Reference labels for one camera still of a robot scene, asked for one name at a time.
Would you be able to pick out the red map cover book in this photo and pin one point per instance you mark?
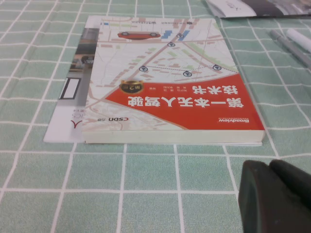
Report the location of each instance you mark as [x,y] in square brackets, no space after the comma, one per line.
[170,72]

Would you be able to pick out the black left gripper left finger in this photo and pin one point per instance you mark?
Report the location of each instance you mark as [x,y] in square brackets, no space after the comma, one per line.
[262,206]

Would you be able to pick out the white brochure with red logo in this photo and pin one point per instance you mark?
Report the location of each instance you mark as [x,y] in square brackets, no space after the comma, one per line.
[70,114]

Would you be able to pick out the white marker pen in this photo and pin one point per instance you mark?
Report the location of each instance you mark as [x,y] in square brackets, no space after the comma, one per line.
[300,38]

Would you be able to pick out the green white checked tablecloth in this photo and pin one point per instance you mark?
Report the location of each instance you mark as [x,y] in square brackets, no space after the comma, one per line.
[121,194]

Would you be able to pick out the grey pen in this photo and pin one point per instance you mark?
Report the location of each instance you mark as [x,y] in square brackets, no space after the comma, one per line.
[291,47]

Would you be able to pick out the brochure with office photo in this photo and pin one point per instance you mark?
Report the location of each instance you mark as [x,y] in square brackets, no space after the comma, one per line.
[213,11]
[267,7]

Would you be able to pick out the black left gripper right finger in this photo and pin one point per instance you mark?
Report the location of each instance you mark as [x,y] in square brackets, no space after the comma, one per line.
[294,179]

